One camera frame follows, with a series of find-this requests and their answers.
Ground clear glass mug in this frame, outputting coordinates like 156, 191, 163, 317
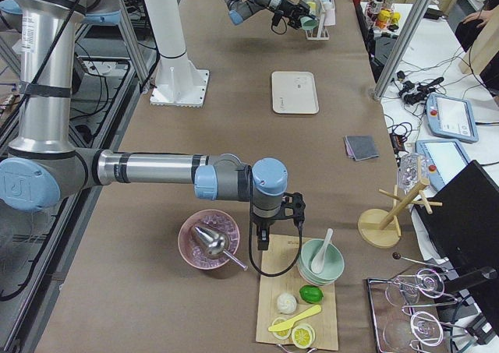
397, 153, 428, 194

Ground blue teach pendant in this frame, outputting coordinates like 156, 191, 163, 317
426, 93, 479, 143

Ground person in black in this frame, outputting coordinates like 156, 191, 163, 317
455, 5, 498, 51

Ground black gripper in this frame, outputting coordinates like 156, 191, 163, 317
250, 213, 277, 251
281, 0, 308, 30

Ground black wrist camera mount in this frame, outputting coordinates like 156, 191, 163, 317
281, 192, 306, 227

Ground steel cone jigger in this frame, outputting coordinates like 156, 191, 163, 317
191, 224, 248, 271

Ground black monitor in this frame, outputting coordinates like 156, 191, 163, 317
415, 161, 498, 277

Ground wire glass rack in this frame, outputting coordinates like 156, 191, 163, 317
366, 259, 498, 352

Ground white wire cup rack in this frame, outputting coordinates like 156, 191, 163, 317
305, 0, 330, 41

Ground yellow plastic knife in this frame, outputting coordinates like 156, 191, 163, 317
267, 305, 322, 332

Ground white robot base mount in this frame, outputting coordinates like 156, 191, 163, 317
144, 0, 210, 108

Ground cream rabbit tray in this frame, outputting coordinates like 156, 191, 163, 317
271, 71, 319, 115

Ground white steamed bun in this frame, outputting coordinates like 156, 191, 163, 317
276, 292, 297, 315

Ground lower stacked bowls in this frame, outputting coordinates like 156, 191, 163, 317
297, 266, 335, 287

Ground pink cup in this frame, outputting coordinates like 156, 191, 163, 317
324, 7, 336, 26

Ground grey folded cloth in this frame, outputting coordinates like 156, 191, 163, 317
344, 136, 379, 161

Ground aluminium frame post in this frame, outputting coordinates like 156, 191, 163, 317
372, 0, 431, 101

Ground yellow cup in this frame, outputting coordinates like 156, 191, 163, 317
306, 1, 317, 16

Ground green lime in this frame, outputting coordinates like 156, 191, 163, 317
299, 285, 324, 304

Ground bottles group on side table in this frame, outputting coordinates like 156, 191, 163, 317
364, 0, 400, 32

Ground lemon slice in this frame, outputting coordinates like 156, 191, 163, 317
291, 323, 316, 349

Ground green top bowl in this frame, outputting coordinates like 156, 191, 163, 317
299, 238, 345, 283

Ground pink ribbed bowl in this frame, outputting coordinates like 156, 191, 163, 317
178, 210, 240, 270

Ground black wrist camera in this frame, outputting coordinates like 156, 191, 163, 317
271, 10, 287, 35

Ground white ceramic spoon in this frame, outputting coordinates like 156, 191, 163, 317
310, 228, 334, 274

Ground wooden mug tree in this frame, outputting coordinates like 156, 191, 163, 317
357, 178, 443, 249

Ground sage green cup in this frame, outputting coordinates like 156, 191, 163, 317
300, 16, 318, 32

